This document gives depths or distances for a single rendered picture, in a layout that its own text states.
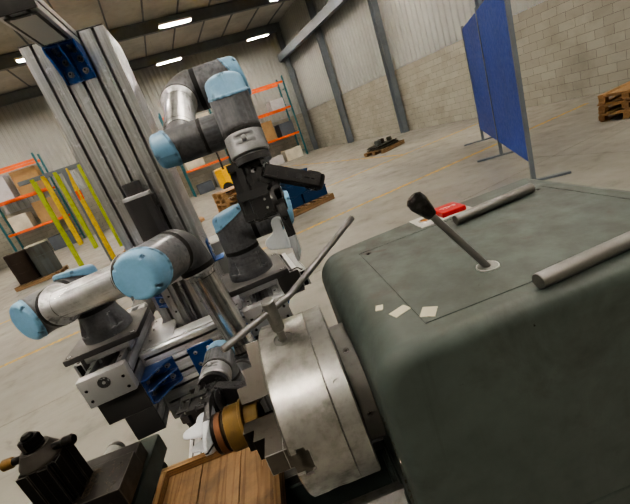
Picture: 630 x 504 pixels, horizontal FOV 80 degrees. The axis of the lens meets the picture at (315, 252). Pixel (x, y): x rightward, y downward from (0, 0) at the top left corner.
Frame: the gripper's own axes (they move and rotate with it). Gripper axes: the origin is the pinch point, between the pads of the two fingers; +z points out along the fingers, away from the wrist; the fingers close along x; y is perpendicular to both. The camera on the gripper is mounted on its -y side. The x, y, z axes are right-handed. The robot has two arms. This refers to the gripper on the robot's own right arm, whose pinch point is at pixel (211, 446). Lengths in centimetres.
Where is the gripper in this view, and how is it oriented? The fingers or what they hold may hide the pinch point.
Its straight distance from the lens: 79.6
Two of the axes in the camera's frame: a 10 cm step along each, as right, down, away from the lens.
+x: -3.3, -8.9, -3.1
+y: -9.4, 3.5, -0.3
